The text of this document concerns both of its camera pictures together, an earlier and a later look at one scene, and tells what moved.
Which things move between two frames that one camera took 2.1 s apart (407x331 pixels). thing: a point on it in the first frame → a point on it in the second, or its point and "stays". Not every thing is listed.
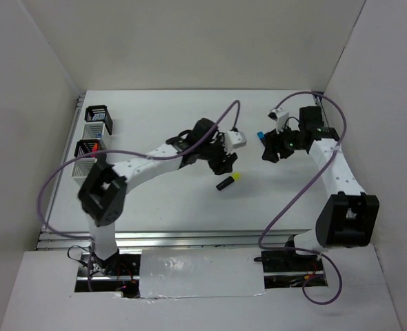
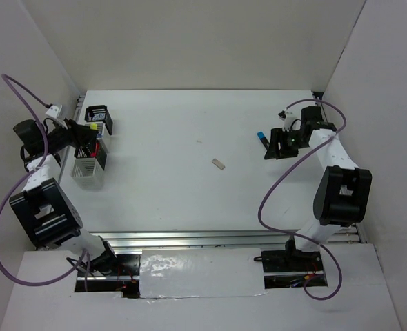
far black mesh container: x=90 y=111 stays
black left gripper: x=221 y=167 → x=79 y=134
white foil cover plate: x=201 y=272 stays
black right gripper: x=273 y=145 stays
